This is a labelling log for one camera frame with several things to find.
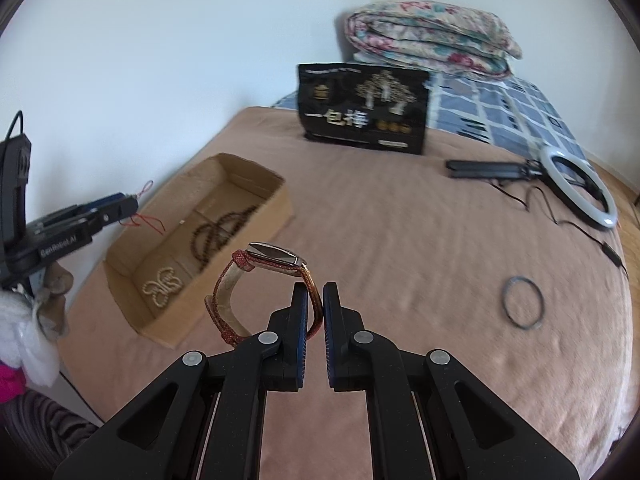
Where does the green pendant red cord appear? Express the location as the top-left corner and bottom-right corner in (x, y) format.
(119, 179), (167, 234)

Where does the brown wooden bead necklace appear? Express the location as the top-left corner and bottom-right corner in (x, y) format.
(186, 204), (262, 276)

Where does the white pearl bracelet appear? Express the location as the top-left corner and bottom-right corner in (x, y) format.
(142, 268), (184, 309)

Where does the red strap wristwatch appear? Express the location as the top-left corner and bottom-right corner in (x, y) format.
(205, 242), (324, 347)

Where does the blue bangle bracelet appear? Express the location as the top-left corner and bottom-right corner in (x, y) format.
(501, 275), (546, 333)

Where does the white gloved left hand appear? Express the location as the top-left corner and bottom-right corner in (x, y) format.
(1, 262), (74, 387)

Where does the open cardboard box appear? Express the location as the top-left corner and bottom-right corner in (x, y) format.
(104, 153), (293, 348)

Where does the black snack bag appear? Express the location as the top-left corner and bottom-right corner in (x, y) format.
(297, 63), (431, 155)

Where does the folded floral quilt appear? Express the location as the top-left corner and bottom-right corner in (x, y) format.
(344, 0), (523, 80)

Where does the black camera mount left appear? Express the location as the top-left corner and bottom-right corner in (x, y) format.
(1, 110), (32, 278)

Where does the black ring light cable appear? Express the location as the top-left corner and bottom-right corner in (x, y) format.
(491, 176), (629, 276)

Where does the white ring light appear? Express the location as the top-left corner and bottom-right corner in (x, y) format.
(538, 145), (618, 231)

